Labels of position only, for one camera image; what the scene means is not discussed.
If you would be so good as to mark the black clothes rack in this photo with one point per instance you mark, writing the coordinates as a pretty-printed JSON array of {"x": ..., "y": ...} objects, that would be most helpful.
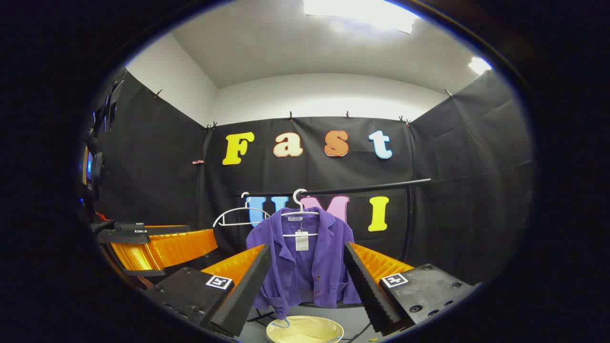
[{"x": 371, "y": 186}]

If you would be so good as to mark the long ceiling light panel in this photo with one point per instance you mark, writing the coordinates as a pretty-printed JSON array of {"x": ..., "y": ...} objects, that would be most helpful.
[{"x": 362, "y": 12}]

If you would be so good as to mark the white clothes hanger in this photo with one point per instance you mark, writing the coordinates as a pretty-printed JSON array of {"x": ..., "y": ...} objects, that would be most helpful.
[
  {"x": 244, "y": 207},
  {"x": 300, "y": 211}
]

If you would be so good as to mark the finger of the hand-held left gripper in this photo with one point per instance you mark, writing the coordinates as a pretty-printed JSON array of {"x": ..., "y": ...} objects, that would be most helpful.
[
  {"x": 167, "y": 230},
  {"x": 121, "y": 237}
]

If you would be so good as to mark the black backdrop cloth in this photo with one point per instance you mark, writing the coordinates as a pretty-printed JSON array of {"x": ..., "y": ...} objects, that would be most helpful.
[{"x": 157, "y": 157}]

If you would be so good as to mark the beige laundry hamper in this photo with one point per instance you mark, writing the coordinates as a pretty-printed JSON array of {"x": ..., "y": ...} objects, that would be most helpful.
[{"x": 305, "y": 329}]

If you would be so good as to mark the small ceiling light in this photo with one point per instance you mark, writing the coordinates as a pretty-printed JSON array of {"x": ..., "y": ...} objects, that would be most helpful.
[{"x": 480, "y": 65}]

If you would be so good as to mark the row of dark backdrop clips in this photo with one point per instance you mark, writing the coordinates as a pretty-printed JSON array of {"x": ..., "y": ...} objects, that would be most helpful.
[{"x": 290, "y": 116}]

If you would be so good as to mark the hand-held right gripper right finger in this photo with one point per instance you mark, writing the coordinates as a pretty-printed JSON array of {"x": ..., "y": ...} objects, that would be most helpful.
[{"x": 369, "y": 290}]

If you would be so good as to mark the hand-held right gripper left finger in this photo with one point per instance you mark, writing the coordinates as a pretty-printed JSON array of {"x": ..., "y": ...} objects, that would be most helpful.
[{"x": 243, "y": 295}]

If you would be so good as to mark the purple ribbed jacket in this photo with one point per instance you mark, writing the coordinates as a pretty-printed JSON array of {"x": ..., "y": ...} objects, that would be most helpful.
[{"x": 324, "y": 257}]

